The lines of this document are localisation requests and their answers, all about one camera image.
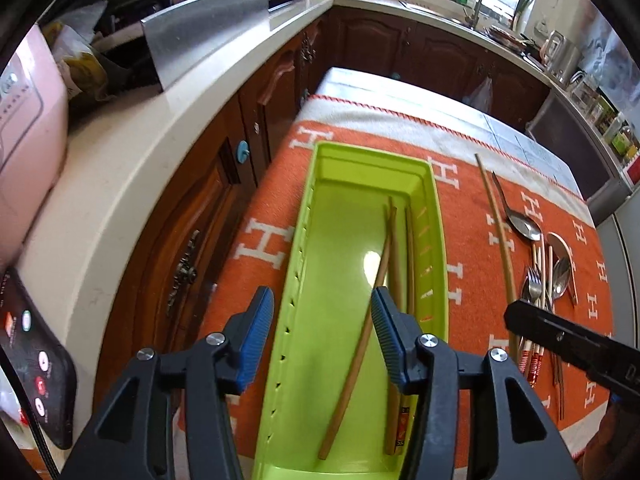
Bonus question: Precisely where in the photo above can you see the long bamboo chopstick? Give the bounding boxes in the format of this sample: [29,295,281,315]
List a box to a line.
[474,154,519,361]

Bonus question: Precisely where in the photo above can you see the steel faucet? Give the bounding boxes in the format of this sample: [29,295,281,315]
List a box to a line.
[466,0,487,30]

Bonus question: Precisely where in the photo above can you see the green plastic utensil tray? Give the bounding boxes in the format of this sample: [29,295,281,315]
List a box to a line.
[250,141,448,480]

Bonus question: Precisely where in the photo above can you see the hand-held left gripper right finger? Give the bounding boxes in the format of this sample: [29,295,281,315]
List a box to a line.
[370,286,583,480]

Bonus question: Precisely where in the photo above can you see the white ceramic spoon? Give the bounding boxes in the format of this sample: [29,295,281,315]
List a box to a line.
[545,232,579,307]

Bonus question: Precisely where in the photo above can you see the steel kettle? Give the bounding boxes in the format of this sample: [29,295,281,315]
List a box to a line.
[541,30,582,86]

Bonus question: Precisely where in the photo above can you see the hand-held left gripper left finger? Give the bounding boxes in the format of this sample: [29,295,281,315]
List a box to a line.
[60,286,276,480]

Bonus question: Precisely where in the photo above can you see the long steel spoon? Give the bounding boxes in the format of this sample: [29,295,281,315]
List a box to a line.
[550,257,574,421]

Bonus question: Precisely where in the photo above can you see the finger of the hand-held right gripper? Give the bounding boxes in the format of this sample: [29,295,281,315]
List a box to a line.
[503,299,640,403]

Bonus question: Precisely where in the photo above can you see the orange printed blanket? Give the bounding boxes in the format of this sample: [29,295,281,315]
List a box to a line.
[172,94,615,461]

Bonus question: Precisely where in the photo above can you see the pink kitchen appliance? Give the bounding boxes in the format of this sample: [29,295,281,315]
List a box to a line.
[0,24,70,267]

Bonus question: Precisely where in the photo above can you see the white plastic bag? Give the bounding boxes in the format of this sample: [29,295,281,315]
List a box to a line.
[461,76,494,112]

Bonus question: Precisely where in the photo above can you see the steel soup spoon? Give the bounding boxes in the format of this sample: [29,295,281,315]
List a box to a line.
[491,171,543,242]

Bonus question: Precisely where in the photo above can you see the brown wooden kitchen cabinets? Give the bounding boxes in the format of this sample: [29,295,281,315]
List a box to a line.
[97,5,551,411]

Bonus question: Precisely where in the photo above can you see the plain brown wooden chopstick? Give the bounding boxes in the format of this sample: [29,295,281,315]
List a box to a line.
[383,204,401,457]

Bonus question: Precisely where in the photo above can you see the curved bamboo chopstick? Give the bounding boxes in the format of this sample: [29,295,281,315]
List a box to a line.
[318,237,393,461]

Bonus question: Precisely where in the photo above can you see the stainless steel cabinet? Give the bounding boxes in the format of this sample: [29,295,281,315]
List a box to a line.
[526,89,632,213]

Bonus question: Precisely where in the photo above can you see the row of seasoning jars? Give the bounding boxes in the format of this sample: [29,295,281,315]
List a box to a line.
[590,95,640,171]

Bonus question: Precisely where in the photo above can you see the stainless steel panel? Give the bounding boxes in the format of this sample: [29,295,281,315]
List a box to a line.
[141,0,271,94]

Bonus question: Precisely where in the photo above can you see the pink chopstick with patterned end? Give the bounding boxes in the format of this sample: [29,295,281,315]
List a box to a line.
[527,243,555,388]

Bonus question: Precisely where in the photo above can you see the wooden chopstick with printed end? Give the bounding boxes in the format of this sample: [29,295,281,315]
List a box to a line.
[390,198,417,456]

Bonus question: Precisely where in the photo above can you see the grey refrigerator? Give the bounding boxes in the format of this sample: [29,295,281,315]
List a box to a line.
[587,187,640,341]

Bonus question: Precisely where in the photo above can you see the yellow plastic bag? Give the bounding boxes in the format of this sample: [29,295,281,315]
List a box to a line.
[42,20,110,101]

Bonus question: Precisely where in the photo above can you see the steel fork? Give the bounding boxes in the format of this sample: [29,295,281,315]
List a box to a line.
[519,244,541,376]
[521,266,548,313]

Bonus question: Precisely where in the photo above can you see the glass jug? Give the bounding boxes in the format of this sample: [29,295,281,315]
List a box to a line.
[570,71,601,107]

